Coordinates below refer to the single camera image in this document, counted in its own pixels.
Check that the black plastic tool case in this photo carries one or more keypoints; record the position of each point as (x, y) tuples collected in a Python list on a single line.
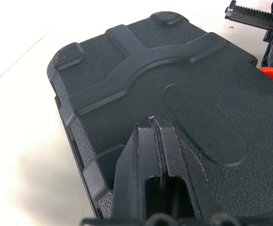
[(197, 70)]

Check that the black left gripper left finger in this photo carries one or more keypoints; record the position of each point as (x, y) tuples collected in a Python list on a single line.
[(136, 164)]

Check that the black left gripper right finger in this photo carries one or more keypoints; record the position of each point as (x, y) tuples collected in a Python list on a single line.
[(178, 164)]

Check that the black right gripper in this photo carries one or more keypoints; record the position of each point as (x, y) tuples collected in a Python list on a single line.
[(249, 16)]

